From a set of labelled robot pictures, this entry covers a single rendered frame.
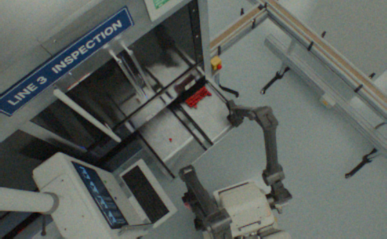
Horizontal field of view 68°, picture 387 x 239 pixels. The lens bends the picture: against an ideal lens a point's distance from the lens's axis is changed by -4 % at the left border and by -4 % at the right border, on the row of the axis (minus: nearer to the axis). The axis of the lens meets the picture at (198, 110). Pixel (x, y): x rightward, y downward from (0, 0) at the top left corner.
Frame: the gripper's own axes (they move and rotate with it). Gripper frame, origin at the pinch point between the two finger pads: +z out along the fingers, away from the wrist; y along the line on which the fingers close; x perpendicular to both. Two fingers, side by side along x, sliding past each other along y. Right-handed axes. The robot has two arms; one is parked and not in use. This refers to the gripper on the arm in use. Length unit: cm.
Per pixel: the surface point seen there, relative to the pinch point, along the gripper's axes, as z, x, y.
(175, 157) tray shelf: 2.0, 45.8, 8.4
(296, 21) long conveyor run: -3, -91, 29
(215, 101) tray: 1.7, -1.2, 20.9
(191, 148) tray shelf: 2.1, 33.9, 6.4
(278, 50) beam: 37, -84, 33
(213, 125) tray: 1.8, 11.5, 8.5
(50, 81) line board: -103, 66, 36
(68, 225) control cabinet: -68, 101, -2
